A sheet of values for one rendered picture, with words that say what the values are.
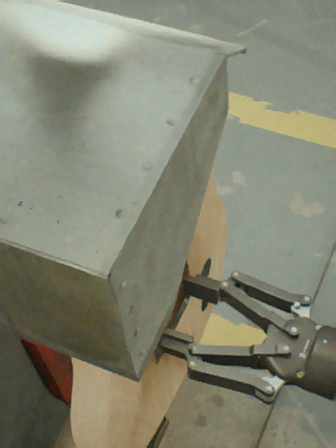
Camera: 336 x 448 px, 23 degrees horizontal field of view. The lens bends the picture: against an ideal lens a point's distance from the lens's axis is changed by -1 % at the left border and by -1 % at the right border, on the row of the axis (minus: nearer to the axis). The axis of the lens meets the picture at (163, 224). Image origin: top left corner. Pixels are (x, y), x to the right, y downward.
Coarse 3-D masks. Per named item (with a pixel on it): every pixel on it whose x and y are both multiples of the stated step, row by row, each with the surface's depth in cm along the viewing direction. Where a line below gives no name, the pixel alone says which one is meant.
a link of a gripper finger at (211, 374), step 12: (192, 360) 90; (204, 372) 90; (216, 372) 89; (228, 372) 89; (240, 372) 89; (216, 384) 91; (228, 384) 90; (240, 384) 89; (252, 384) 88; (264, 384) 88
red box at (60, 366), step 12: (36, 348) 146; (48, 348) 150; (36, 360) 152; (48, 360) 151; (60, 360) 157; (48, 372) 155; (60, 372) 159; (72, 372) 165; (48, 384) 161; (60, 384) 161; (72, 384) 167; (60, 396) 165
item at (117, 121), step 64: (0, 0) 57; (0, 64) 54; (64, 64) 53; (128, 64) 53; (192, 64) 52; (0, 128) 51; (64, 128) 50; (128, 128) 50; (192, 128) 50; (0, 192) 48; (64, 192) 48; (128, 192) 47; (192, 192) 54; (0, 256) 48; (64, 256) 45; (128, 256) 47; (0, 320) 58; (64, 320) 52; (128, 320) 50
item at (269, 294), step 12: (240, 276) 97; (240, 288) 98; (252, 288) 97; (264, 288) 96; (276, 288) 96; (264, 300) 97; (276, 300) 96; (288, 300) 95; (300, 300) 95; (288, 312) 96
